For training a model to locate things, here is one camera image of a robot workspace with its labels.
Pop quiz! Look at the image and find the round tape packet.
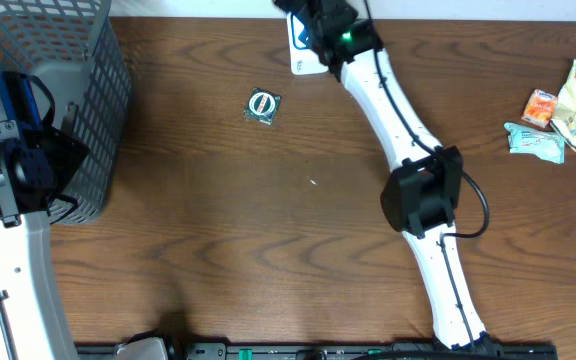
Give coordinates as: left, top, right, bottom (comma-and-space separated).
244, 88, 282, 126

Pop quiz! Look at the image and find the teal snack packet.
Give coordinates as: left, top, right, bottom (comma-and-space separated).
504, 122, 565, 164

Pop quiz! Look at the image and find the orange Kleenex tissue pack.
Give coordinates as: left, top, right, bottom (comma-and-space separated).
521, 89, 558, 128

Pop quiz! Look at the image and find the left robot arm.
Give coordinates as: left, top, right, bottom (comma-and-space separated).
0, 71, 89, 359

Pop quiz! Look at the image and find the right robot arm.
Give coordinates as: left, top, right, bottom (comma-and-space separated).
274, 0, 487, 351

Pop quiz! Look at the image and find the white barcode scanner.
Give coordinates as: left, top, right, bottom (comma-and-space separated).
286, 13, 328, 76

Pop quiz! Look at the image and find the dark grey mesh basket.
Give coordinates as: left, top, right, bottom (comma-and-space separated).
0, 0, 132, 224

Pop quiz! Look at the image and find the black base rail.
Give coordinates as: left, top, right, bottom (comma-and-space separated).
76, 339, 558, 360

